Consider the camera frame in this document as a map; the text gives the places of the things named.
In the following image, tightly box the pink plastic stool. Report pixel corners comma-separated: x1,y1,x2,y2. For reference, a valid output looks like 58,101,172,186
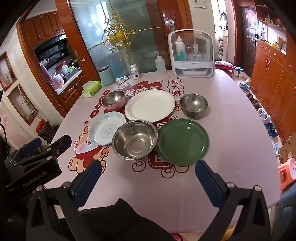
278,158,296,191

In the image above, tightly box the wooden shoe cabinet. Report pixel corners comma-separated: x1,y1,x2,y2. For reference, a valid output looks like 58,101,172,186
250,40,296,141

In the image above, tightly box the clear squeeze bottle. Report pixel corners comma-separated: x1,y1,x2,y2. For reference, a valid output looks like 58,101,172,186
153,51,167,75

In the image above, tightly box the pink steel bowl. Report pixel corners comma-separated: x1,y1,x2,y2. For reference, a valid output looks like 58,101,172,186
101,90,126,112

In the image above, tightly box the clear glass bottle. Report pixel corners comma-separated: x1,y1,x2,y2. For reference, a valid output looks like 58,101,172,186
191,44,202,63

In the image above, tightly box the white pill bottle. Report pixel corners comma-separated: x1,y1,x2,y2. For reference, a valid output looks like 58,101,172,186
130,64,140,80

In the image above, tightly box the cardboard box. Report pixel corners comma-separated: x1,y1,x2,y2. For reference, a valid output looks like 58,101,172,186
279,133,296,163

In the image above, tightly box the large steel bowl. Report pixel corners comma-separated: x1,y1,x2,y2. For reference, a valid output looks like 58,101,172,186
112,120,158,160

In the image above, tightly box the mint green canister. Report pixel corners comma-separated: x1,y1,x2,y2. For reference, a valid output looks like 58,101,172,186
98,66,117,86

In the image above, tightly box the grey blue chair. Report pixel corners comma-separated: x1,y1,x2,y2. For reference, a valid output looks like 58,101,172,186
276,185,296,241

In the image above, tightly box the wooden kitchen cabinet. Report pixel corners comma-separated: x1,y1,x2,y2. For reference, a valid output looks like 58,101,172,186
20,11,65,47

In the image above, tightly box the red cushion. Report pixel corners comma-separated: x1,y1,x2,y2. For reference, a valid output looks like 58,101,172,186
215,61,234,71

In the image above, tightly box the white countertop storage cabinet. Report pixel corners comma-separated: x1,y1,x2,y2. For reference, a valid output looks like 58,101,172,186
168,29,214,78

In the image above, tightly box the person's black clothing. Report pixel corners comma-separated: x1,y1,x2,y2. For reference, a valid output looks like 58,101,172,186
77,198,177,241

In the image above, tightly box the teal gift box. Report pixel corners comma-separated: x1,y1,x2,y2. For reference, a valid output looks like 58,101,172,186
233,66,246,77

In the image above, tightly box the green tissue box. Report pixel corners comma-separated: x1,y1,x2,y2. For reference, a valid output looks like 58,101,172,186
82,81,102,98

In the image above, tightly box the black cable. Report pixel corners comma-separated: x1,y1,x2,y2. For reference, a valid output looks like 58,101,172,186
0,123,11,151

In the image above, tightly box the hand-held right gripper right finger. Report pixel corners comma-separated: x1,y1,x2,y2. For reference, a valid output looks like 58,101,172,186
195,159,270,241

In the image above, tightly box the floral white plate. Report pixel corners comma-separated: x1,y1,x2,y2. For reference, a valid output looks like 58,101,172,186
89,111,126,146

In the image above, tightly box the black range hood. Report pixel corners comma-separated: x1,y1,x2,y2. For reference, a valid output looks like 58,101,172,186
32,35,70,64

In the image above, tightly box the frosted glass door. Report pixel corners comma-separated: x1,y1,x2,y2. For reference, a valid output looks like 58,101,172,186
68,0,173,81

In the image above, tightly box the recessed wall niche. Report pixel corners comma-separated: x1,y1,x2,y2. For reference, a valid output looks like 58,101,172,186
0,51,18,92
8,83,39,126

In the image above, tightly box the row of shoes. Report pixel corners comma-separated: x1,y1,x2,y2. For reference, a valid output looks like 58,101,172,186
238,79,278,139

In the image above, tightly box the white teal bottle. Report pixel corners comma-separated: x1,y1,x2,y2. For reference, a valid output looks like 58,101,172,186
175,36,187,62

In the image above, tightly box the dark wooden door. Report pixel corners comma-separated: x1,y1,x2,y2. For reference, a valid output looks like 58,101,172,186
240,6,258,77

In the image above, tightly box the large white plate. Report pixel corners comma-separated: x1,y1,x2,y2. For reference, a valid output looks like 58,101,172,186
124,89,176,123

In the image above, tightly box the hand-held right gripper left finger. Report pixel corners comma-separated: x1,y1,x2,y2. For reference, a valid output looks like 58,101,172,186
26,159,103,241

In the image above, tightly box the green plate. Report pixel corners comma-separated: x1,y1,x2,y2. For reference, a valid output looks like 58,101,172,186
157,118,210,166

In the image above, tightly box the gold door ornament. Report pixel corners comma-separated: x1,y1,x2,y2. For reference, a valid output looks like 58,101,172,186
96,13,164,58

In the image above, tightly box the dark steel bowl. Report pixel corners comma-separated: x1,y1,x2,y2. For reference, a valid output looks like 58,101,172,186
180,93,208,120

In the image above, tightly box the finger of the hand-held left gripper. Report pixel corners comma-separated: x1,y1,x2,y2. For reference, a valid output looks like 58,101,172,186
20,142,50,158
5,134,72,169

